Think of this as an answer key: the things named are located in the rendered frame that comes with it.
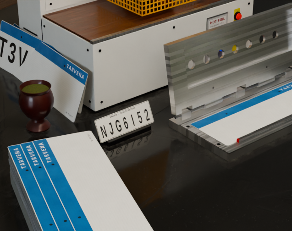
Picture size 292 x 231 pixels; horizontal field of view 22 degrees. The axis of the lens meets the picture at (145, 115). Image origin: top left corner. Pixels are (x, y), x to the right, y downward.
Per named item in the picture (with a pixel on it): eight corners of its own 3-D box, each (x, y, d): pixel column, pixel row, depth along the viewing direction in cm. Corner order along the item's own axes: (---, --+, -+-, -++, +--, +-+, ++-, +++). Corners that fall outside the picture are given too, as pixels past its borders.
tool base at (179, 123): (228, 162, 172) (229, 147, 170) (168, 126, 186) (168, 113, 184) (351, 104, 196) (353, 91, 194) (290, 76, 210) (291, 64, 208)
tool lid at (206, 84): (168, 45, 176) (162, 44, 178) (177, 121, 183) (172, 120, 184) (295, 2, 200) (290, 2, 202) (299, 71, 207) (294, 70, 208)
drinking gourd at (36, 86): (38, 139, 181) (35, 97, 175) (13, 128, 185) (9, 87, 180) (63, 125, 186) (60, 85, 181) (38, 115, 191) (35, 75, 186)
